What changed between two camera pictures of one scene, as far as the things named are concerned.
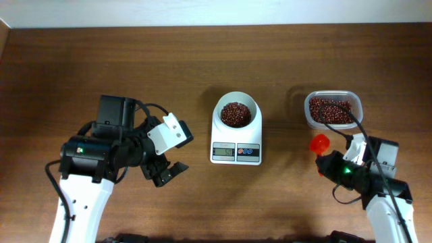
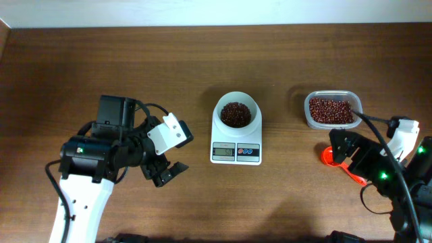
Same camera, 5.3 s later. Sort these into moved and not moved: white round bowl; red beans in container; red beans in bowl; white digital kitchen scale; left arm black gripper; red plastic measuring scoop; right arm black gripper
Moved: white round bowl; red plastic measuring scoop; right arm black gripper
Not moved: left arm black gripper; red beans in bowl; red beans in container; white digital kitchen scale
